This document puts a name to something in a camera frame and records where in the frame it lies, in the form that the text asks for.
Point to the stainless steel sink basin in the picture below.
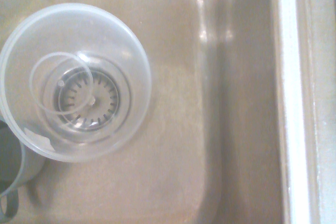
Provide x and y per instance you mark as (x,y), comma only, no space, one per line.
(170,129)

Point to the metal sink drain strainer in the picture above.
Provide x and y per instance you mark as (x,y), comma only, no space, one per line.
(88,98)

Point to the clear plastic round container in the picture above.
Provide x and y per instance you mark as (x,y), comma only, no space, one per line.
(78,37)

